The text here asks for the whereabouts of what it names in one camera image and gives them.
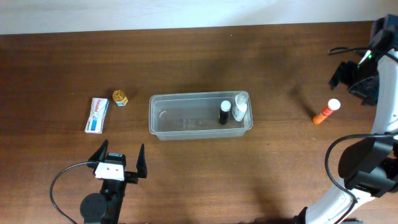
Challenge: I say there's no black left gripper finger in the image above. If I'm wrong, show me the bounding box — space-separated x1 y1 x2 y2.
136 144 147 179
87 139 108 168

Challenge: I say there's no dark syrup bottle white cap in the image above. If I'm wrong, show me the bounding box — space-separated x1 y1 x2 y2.
219 100 231 125

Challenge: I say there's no white plastic bottle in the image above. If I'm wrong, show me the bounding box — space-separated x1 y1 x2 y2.
232 92 248 122

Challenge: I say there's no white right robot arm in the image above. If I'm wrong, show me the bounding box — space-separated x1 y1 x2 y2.
291 14 397 223

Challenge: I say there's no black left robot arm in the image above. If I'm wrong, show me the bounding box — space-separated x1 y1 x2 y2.
80 140 147 224

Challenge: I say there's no clear plastic container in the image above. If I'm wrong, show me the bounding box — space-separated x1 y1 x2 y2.
149 91 254 141

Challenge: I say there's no orange tube with white cap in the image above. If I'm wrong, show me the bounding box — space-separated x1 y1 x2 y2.
312 98 341 124

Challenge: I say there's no white Panadol medicine box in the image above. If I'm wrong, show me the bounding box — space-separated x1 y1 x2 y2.
85 98 109 134

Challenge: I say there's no small gold-lidded balm jar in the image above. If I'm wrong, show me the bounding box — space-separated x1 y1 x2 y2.
113 90 128 106

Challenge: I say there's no black left camera cable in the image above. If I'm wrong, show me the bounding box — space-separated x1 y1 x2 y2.
49 161 94 224

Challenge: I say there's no black camera cable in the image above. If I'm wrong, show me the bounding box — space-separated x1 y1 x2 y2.
324 46 398 224
49 161 94 224

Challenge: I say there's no black right camera cable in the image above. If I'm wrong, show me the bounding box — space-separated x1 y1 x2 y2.
324 46 398 224

